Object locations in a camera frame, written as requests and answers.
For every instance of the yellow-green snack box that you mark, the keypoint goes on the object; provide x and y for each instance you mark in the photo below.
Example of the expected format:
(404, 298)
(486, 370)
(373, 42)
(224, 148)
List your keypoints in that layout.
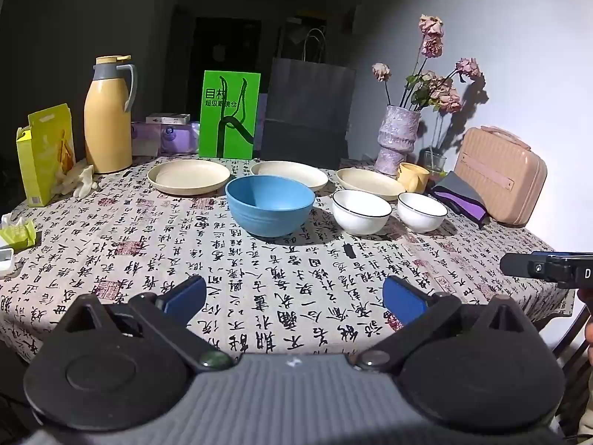
(46, 157)

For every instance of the green white snack wrapper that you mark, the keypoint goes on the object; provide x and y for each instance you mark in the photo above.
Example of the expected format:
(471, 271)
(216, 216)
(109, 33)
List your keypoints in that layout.
(18, 236)

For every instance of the dried pink roses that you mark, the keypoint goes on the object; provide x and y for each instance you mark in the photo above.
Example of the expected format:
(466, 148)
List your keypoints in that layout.
(435, 88)

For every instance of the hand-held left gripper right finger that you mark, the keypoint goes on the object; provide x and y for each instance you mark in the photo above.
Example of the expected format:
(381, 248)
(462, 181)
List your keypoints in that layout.
(405, 299)

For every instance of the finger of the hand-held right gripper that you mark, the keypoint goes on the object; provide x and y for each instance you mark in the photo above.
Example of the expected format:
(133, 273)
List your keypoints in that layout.
(523, 265)

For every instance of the calligraphy printed tablecloth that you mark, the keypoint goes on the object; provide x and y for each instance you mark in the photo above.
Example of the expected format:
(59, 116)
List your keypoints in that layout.
(162, 250)

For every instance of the dark wooden chair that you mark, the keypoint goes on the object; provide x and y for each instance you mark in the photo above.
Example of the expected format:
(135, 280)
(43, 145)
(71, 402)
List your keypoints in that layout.
(572, 347)

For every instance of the pink small suitcase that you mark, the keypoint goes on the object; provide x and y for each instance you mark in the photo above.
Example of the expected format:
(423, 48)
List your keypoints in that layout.
(500, 181)

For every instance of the dark grey paper bag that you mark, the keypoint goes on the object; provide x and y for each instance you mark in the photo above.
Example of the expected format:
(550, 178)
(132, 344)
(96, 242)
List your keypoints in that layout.
(305, 111)

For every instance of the white rubber gloves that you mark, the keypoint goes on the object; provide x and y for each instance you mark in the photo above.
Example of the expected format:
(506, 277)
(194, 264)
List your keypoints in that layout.
(81, 181)

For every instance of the cream plate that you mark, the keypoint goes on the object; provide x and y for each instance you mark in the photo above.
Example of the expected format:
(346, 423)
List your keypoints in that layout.
(187, 178)
(368, 183)
(289, 171)

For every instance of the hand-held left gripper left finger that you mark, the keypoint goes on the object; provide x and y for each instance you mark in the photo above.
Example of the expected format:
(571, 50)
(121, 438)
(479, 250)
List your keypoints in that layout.
(185, 294)

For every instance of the yellow mug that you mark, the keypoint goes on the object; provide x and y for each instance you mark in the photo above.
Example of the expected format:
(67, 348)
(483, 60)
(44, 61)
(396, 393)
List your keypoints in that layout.
(412, 178)

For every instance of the large white black-rimmed bowl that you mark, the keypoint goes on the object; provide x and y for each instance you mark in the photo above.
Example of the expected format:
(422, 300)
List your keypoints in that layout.
(361, 218)

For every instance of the small white black-rimmed bowl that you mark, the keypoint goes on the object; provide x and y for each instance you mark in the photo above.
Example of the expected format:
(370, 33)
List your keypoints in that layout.
(421, 218)

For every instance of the small metal tray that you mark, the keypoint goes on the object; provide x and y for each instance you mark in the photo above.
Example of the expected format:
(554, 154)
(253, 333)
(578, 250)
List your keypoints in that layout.
(5, 260)

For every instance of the purple grey cloth pouch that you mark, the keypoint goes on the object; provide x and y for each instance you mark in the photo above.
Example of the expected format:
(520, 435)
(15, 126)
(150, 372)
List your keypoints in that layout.
(458, 197)

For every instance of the blue bowl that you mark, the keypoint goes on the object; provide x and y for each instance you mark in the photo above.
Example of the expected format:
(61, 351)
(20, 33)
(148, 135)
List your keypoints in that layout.
(268, 213)

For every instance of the clear glass cup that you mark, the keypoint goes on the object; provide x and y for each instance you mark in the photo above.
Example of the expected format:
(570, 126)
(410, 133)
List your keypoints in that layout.
(433, 162)

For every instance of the crumpled white tissue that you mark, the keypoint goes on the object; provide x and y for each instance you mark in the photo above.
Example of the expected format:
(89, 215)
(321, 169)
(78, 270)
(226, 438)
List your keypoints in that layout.
(9, 220)

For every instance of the yellow thermos jug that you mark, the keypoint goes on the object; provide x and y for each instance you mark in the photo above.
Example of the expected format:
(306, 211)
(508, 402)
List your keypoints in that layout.
(106, 125)

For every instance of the purple tissue pack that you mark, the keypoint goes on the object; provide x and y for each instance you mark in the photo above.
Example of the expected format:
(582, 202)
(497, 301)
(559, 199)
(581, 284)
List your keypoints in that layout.
(173, 139)

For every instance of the small white flat box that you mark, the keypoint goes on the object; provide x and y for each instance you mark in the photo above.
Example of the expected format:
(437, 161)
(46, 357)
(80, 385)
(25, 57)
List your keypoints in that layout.
(167, 119)

